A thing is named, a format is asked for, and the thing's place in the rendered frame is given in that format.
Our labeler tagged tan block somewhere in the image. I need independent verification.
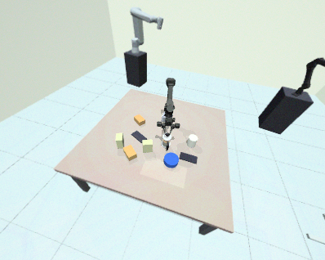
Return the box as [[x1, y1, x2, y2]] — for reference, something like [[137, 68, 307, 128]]
[[134, 114, 145, 125], [123, 145, 137, 161]]

